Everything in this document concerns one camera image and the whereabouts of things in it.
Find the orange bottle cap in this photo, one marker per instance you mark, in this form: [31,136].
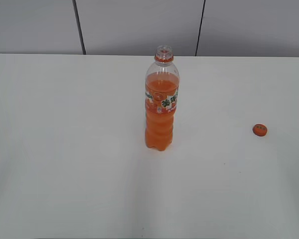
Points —
[259,130]

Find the orange soda plastic bottle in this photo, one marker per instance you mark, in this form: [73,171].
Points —
[161,91]

